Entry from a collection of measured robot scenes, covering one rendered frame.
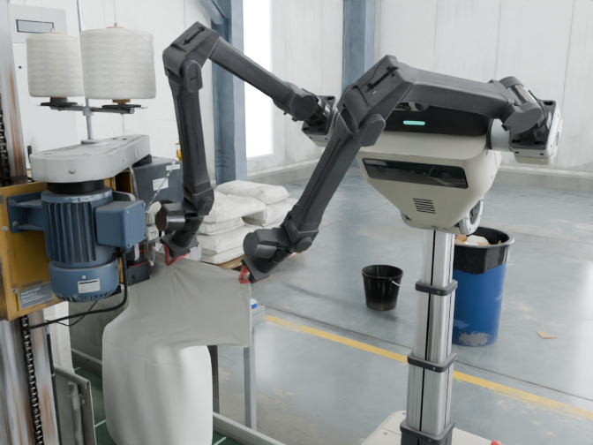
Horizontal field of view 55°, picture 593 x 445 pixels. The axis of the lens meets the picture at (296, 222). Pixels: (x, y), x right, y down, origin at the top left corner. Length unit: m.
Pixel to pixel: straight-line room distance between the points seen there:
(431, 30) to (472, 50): 0.76
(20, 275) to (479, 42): 8.65
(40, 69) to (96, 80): 0.25
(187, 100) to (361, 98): 0.46
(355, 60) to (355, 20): 0.65
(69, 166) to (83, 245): 0.18
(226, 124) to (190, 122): 6.22
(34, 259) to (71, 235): 0.20
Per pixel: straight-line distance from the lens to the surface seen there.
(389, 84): 1.06
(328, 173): 1.18
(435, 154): 1.52
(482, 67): 9.55
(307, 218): 1.28
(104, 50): 1.38
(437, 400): 1.98
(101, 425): 2.26
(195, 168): 1.48
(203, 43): 1.34
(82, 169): 1.28
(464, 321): 3.61
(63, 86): 1.59
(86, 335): 2.79
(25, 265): 1.50
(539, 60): 9.32
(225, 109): 7.62
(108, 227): 1.30
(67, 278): 1.36
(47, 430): 1.75
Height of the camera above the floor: 1.58
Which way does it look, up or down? 14 degrees down
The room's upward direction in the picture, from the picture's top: straight up
